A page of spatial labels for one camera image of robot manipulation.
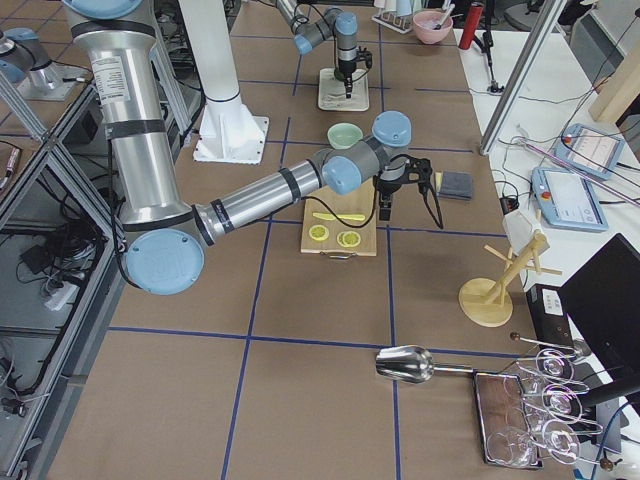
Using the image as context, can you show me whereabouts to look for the third robot base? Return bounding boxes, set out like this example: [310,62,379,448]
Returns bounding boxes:
[1,27,85,101]

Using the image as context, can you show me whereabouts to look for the light green bowl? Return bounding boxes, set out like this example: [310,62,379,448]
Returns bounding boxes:
[327,122,363,150]

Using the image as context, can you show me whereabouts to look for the pink mixing bowl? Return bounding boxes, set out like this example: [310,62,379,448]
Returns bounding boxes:
[412,10,453,45]

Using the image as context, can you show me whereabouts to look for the white bear tray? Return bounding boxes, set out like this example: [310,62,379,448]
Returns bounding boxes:
[317,68,369,112]

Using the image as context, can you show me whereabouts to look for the bamboo cutting board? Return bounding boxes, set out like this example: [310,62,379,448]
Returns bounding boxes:
[300,180,377,258]

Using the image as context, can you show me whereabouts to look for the front lemon slice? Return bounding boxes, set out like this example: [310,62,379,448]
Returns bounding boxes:
[336,231,361,248]

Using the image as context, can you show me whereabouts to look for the lemon slice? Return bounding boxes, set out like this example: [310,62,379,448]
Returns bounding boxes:
[336,231,361,248]
[308,224,330,243]

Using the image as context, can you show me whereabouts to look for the yellow sponge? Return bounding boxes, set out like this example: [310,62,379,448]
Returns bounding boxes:
[434,171,443,195]

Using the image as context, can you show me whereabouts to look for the yellow plastic knife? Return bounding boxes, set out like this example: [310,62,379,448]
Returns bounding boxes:
[312,212,367,222]

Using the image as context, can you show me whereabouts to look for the grey cleaning cloth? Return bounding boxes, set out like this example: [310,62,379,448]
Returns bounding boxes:
[438,171,474,200]

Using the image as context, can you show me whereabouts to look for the upper lemon slice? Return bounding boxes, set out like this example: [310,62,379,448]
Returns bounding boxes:
[308,224,330,243]

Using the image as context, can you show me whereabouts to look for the red cylinder bottle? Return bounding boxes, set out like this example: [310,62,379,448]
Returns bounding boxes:
[458,1,484,50]

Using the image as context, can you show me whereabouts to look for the wooden mug tree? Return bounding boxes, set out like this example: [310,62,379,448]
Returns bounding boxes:
[458,229,562,328]

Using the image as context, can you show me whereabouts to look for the metal scoop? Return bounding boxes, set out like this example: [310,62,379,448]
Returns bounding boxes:
[375,345,474,384]

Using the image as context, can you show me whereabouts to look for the lower teach pendant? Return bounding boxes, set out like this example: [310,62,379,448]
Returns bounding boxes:
[531,167,609,232]

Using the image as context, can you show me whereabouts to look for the teach pendant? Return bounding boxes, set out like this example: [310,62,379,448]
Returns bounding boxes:
[554,123,626,180]
[531,167,609,232]

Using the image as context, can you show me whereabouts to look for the upper teach pendant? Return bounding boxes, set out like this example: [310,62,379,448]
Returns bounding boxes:
[554,123,626,180]

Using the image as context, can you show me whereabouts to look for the black monitor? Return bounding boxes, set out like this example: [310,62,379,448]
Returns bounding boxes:
[560,233,640,378]

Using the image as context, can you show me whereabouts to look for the wine glass rack tray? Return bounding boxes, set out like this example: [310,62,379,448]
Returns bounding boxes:
[473,343,603,470]

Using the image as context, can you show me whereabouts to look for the aluminium frame post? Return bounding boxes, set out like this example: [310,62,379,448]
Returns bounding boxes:
[479,0,567,156]

